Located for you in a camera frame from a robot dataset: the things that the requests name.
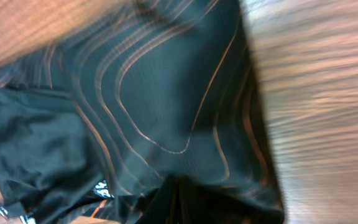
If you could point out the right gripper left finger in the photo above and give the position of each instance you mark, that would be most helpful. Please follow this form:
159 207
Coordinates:
158 211

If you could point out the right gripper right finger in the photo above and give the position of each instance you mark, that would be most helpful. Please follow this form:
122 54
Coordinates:
198 204

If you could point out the black cycling jersey orange lines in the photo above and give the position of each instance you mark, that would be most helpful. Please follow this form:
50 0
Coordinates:
93 125

